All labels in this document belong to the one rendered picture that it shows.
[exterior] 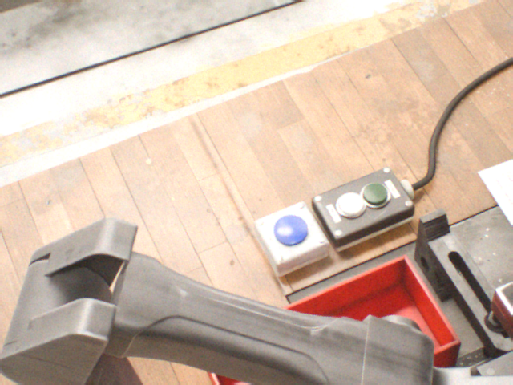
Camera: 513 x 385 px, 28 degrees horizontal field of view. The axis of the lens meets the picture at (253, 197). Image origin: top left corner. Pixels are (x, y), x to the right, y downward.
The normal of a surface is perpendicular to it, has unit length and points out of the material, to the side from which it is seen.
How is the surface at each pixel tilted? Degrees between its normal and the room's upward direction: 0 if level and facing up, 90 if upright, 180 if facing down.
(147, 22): 0
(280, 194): 0
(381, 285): 90
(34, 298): 16
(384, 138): 0
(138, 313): 23
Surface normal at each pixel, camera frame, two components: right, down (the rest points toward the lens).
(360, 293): 0.41, 0.74
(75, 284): 0.41, -0.44
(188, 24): -0.06, -0.55
